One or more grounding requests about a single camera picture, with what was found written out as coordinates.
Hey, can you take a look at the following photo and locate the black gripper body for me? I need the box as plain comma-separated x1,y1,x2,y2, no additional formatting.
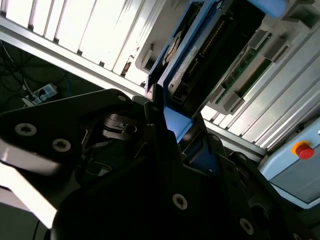
48,111,240,240

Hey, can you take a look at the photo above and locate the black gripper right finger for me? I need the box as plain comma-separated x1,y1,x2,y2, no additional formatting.
202,133,311,240

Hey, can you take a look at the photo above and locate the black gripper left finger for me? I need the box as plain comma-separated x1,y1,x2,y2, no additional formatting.
0,83,193,224

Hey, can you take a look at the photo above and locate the hard disk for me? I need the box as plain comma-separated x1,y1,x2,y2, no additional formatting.
146,0,287,176

